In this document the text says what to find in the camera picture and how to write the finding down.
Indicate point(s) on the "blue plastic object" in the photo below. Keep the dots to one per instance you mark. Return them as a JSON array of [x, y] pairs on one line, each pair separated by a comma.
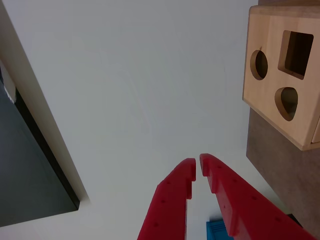
[[215, 228]]

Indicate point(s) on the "dark wall panel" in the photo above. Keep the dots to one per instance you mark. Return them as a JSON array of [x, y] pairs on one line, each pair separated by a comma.
[[27, 170]]

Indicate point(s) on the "wooden shape sorter box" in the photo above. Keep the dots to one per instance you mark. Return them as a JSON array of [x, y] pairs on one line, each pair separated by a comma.
[[270, 82]]

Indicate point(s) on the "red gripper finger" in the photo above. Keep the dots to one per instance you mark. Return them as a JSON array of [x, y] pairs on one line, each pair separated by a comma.
[[167, 207], [240, 205]]

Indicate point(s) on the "beige panel frame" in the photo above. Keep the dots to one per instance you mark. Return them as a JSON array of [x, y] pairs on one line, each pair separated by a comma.
[[30, 85]]

